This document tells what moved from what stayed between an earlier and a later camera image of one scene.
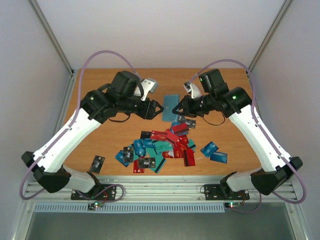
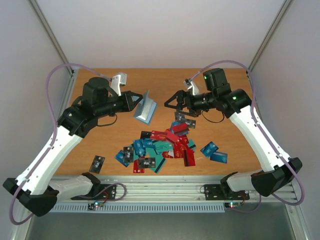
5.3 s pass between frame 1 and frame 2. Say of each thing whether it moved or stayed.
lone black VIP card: stayed
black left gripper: moved
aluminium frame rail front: stayed
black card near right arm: stayed
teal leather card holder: moved
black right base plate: stayed
